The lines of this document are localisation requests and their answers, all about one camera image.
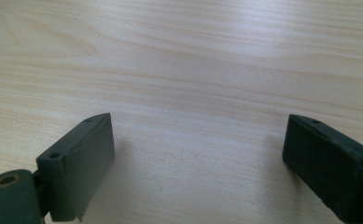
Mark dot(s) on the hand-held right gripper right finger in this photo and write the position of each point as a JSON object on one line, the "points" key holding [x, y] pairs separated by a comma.
{"points": [[331, 168]]}

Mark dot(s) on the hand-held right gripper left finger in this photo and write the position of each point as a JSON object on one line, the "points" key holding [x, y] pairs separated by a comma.
{"points": [[76, 168]]}

